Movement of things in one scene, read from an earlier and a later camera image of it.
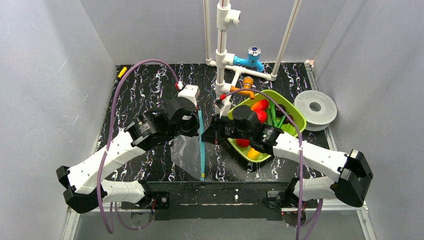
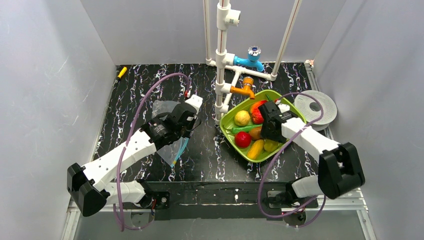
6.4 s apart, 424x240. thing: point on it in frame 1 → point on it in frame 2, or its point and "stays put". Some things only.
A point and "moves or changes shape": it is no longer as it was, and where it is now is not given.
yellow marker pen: (122, 73) stays put
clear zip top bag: (187, 152) moves or changes shape
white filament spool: (318, 108) stays put
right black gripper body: (214, 131) → (269, 112)
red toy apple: (242, 142) stays put
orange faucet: (248, 83) stays put
